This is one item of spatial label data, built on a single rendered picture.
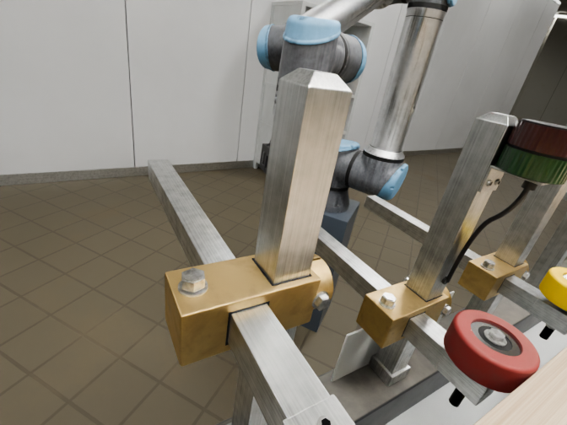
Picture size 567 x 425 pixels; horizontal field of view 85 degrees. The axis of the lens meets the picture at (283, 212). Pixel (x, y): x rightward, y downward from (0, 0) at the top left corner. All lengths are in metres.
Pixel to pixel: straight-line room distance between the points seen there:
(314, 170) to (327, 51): 0.38
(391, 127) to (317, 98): 0.96
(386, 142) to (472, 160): 0.77
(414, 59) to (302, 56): 0.63
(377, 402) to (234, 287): 0.36
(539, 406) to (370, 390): 0.25
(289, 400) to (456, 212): 0.30
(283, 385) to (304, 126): 0.15
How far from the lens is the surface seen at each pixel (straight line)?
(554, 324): 0.65
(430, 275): 0.46
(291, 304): 0.27
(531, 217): 0.66
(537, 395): 0.39
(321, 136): 0.21
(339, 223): 1.24
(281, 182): 0.22
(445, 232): 0.43
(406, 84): 1.14
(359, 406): 0.54
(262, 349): 0.22
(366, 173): 1.18
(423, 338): 0.45
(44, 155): 2.94
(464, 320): 0.41
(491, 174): 0.41
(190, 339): 0.24
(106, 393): 1.40
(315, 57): 0.56
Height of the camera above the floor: 1.13
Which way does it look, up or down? 26 degrees down
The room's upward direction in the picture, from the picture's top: 10 degrees clockwise
